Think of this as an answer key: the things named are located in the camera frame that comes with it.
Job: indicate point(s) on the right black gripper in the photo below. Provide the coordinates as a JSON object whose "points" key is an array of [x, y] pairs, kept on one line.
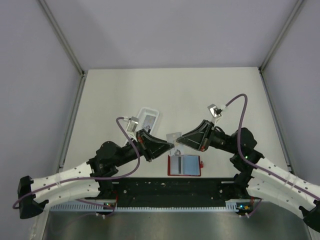
{"points": [[200, 138]]}

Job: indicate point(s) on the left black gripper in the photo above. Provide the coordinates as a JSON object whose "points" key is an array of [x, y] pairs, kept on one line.
{"points": [[151, 146]]}

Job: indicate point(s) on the red leather card holder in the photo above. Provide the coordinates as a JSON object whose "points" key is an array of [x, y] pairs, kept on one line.
{"points": [[191, 166]]}

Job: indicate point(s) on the silver magnetic stripe card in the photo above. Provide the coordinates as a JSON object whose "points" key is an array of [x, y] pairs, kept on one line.
{"points": [[175, 165]]}

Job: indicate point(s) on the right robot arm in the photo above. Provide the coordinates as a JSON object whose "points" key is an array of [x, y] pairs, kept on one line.
{"points": [[259, 176]]}

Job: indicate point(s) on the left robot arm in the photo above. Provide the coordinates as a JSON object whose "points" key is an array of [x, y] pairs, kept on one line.
{"points": [[91, 179]]}

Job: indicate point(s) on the middle card in basket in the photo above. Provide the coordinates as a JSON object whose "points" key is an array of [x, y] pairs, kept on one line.
{"points": [[148, 129]]}

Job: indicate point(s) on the white plastic basket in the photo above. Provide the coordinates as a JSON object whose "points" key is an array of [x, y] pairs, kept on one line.
{"points": [[141, 116]]}

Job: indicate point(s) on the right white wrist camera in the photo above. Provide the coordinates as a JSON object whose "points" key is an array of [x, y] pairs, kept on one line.
{"points": [[216, 112]]}

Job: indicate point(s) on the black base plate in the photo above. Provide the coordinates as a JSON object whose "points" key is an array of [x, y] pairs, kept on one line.
{"points": [[173, 192]]}

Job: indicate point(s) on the white slotted cable duct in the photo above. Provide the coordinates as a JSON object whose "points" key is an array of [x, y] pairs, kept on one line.
{"points": [[227, 206]]}

